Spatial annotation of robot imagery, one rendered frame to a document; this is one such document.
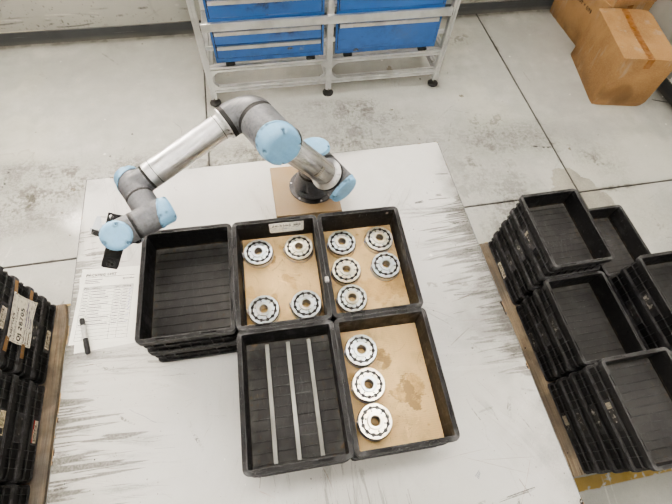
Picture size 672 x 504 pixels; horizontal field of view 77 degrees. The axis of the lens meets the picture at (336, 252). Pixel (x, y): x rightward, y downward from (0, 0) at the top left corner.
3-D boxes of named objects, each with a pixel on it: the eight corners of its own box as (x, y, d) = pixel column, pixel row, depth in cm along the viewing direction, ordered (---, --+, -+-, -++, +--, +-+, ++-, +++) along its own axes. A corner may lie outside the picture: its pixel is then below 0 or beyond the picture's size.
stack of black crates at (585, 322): (513, 307, 223) (544, 279, 193) (565, 298, 227) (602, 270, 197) (545, 383, 204) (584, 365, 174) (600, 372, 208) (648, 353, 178)
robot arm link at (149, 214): (156, 181, 115) (116, 199, 111) (174, 208, 110) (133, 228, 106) (164, 199, 121) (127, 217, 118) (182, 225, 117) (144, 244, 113)
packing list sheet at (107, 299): (77, 270, 161) (76, 270, 161) (140, 262, 164) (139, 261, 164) (67, 354, 145) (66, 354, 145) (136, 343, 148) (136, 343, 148)
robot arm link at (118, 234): (142, 241, 107) (109, 257, 104) (140, 238, 117) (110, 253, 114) (124, 213, 105) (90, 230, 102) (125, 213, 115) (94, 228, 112)
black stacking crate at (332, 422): (242, 343, 139) (237, 332, 129) (331, 331, 143) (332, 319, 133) (249, 478, 120) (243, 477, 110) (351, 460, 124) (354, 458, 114)
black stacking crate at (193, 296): (154, 249, 155) (143, 233, 145) (236, 240, 158) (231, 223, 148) (148, 355, 136) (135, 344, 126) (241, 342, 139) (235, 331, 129)
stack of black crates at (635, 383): (544, 383, 204) (599, 358, 165) (600, 372, 208) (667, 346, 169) (582, 475, 185) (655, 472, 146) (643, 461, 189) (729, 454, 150)
